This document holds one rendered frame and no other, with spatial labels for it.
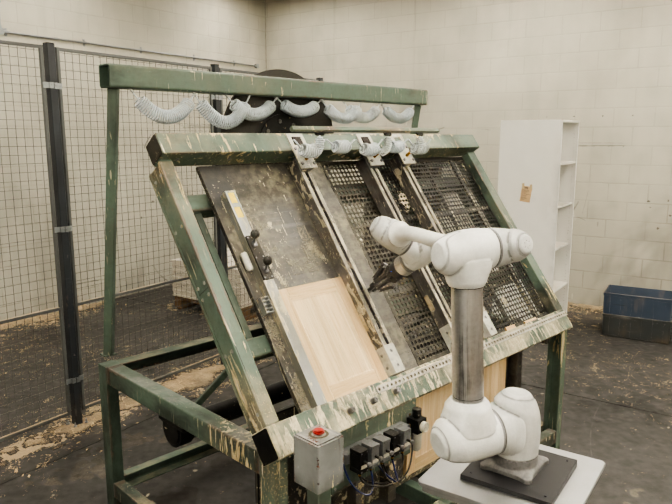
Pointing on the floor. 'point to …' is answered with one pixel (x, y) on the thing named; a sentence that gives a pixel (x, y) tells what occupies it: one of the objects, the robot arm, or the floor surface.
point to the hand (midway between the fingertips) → (371, 288)
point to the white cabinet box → (542, 190)
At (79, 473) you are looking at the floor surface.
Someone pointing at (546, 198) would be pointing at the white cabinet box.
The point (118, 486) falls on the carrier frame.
